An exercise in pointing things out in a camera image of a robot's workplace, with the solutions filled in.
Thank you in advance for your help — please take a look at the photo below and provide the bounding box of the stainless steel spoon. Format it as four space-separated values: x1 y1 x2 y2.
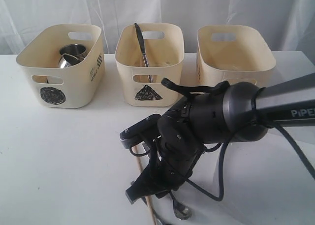
169 191 192 221

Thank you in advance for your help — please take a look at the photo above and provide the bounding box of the white curtain backdrop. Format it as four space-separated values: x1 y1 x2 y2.
0 0 315 60

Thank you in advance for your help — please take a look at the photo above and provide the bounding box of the white ceramic bowl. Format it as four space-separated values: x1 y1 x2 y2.
47 76 63 84

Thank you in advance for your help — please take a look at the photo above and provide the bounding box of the cream bin with triangle mark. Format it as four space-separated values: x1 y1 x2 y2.
115 23 185 107

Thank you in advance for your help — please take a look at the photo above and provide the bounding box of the stainless steel mug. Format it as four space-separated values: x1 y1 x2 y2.
58 53 86 69

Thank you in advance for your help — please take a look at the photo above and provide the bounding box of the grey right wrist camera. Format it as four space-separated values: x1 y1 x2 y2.
120 114 161 149

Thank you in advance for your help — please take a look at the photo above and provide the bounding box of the small steel cup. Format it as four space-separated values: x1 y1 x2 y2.
59 43 87 60

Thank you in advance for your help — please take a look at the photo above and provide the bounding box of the white square plate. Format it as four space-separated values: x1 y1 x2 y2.
175 142 315 225

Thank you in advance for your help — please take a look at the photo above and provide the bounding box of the stainless steel knife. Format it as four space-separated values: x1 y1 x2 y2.
133 23 155 84

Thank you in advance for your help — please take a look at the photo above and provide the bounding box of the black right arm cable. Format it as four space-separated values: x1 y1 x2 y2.
140 77 315 201

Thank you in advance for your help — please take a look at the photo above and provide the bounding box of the cream bin with square mark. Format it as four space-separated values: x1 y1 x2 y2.
196 25 276 87

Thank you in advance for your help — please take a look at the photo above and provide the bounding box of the cream bin with circle mark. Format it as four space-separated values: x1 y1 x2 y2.
16 24 105 108

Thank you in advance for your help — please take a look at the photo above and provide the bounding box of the wooden chopstick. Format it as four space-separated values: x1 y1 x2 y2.
127 156 158 225

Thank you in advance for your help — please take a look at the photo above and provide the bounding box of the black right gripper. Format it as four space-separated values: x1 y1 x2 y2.
126 137 204 203

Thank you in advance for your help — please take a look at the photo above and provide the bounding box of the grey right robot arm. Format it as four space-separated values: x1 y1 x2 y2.
120 74 315 203

